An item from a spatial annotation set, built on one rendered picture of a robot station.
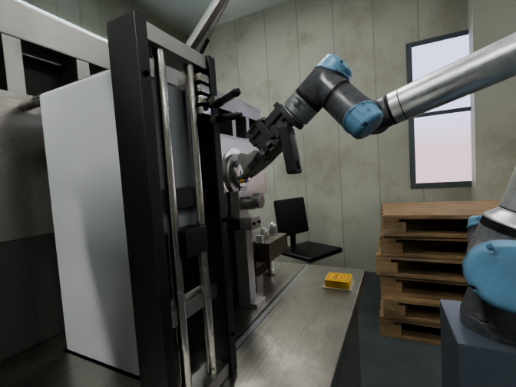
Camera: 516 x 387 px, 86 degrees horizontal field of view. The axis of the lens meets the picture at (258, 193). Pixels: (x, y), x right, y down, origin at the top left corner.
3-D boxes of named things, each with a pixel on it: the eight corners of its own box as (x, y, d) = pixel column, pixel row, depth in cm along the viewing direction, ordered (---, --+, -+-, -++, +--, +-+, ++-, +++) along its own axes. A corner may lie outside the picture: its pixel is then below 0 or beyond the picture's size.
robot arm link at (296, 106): (320, 115, 68) (312, 108, 60) (307, 129, 69) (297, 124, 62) (300, 94, 69) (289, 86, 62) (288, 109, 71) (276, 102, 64)
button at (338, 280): (348, 290, 78) (348, 282, 78) (324, 287, 81) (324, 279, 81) (352, 281, 84) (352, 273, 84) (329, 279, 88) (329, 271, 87)
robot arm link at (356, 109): (395, 117, 61) (360, 87, 65) (380, 110, 52) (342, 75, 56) (368, 143, 65) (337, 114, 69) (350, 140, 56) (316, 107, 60)
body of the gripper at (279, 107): (256, 139, 76) (286, 105, 71) (276, 161, 74) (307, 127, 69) (242, 136, 69) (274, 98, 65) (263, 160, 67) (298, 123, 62)
